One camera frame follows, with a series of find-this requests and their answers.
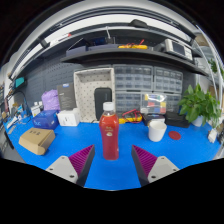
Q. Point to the flat black box blue print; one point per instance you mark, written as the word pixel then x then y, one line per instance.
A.
pixel 154 118

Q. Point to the small hanging green plant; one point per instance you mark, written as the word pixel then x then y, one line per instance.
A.
pixel 215 66

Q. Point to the white box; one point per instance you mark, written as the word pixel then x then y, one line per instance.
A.
pixel 68 117

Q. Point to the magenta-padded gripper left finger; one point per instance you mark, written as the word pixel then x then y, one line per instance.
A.
pixel 63 166

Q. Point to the black overhead shelf unit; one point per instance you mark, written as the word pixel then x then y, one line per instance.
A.
pixel 133 56

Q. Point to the clear organiser box colourful parts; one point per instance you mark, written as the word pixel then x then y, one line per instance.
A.
pixel 153 104

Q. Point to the purple plastic bag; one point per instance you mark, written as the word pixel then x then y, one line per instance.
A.
pixel 50 100

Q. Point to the red drink bottle white cap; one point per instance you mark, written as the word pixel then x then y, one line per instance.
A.
pixel 109 133

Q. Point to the black hard case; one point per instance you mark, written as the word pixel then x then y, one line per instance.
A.
pixel 101 98

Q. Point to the dark grey upright box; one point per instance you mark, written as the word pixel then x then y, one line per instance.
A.
pixel 66 96

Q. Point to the green potted plant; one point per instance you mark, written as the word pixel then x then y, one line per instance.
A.
pixel 196 103

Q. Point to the small white carton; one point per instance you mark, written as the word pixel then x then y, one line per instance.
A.
pixel 35 110

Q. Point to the plain black box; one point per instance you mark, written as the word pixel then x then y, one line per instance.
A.
pixel 176 119

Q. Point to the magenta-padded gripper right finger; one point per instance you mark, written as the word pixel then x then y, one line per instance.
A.
pixel 160 166

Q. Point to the white cup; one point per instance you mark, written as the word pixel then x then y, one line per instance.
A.
pixel 156 130

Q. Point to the teal tool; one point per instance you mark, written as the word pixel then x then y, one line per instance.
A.
pixel 19 82

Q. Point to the grey drawer cabinet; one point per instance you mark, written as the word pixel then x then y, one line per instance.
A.
pixel 128 101
pixel 173 101
pixel 133 77
pixel 168 80

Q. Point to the flat round red coaster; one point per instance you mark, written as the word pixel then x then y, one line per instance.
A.
pixel 174 135

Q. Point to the white power adapter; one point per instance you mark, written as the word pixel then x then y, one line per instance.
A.
pixel 212 135

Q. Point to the brown cardboard box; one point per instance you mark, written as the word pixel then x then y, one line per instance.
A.
pixel 36 140

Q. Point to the yellow multimeter with leads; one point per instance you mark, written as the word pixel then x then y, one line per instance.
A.
pixel 131 116

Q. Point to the white perforated tray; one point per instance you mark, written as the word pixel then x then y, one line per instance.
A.
pixel 88 90

